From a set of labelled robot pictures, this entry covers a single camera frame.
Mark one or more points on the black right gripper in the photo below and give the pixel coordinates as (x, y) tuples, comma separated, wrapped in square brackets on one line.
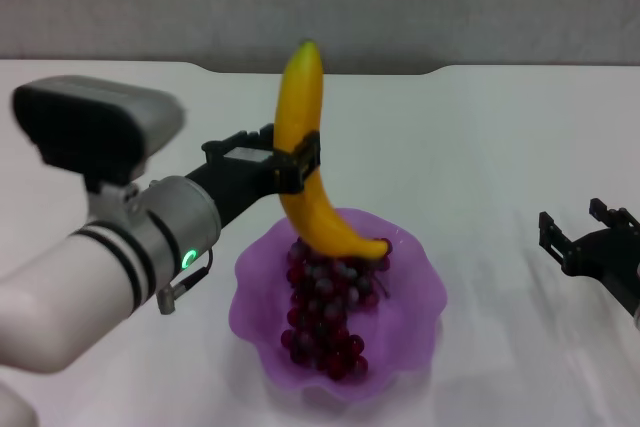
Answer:
[(602, 252)]

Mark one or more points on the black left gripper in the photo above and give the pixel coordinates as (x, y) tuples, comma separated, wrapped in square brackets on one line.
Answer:
[(235, 182)]

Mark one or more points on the yellow banana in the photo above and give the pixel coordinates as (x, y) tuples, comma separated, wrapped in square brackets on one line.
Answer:
[(302, 112)]

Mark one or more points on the dark red grape bunch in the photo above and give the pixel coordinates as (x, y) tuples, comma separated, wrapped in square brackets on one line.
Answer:
[(320, 307)]

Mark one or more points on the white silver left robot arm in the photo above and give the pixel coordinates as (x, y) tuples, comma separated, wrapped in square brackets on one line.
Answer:
[(100, 277)]

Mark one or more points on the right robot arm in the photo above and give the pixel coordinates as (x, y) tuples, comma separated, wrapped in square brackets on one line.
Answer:
[(625, 297)]

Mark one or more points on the purple wavy plate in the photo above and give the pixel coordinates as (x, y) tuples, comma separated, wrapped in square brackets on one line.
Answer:
[(405, 312)]

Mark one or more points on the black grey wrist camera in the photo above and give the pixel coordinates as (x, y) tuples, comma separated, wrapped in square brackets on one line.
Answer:
[(90, 122)]

